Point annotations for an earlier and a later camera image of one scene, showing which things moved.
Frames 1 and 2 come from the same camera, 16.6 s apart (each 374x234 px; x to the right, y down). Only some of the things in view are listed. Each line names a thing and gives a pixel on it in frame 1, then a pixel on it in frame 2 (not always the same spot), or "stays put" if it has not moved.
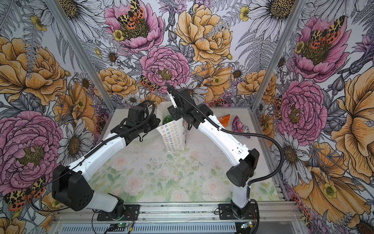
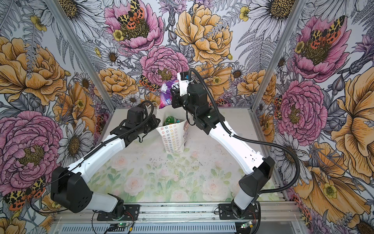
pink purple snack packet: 237,126 to 166,98
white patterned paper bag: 174,131 stays put
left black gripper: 155,121 stays put
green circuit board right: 246,224 stays put
